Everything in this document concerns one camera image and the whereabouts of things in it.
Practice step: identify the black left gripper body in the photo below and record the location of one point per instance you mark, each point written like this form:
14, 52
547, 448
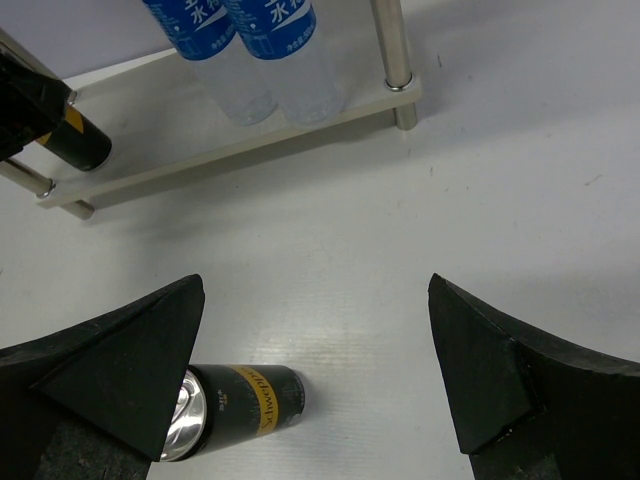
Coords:
32, 106

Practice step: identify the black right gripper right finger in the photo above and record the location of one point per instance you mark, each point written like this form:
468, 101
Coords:
527, 404

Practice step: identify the Pocari Sweat bottle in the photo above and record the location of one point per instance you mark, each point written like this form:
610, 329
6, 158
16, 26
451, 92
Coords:
204, 35
291, 53

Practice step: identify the dark can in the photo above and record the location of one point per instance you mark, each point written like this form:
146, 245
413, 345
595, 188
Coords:
78, 142
220, 406

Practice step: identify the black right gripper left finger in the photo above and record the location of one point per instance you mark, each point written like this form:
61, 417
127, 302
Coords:
95, 400

